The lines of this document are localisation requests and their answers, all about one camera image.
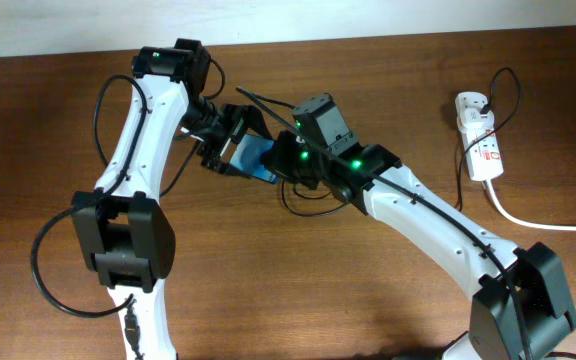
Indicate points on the white usb charger plug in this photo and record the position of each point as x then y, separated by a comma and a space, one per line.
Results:
472, 119

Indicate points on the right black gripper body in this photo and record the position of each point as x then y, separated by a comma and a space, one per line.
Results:
299, 161

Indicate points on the white power strip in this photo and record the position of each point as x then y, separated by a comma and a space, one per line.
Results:
483, 157

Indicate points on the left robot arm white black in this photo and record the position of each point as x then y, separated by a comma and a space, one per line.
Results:
123, 233

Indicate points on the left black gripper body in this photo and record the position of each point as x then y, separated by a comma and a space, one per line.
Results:
227, 126

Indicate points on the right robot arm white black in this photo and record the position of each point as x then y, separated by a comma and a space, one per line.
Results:
522, 307

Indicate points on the blue screen smartphone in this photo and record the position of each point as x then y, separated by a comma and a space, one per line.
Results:
247, 158

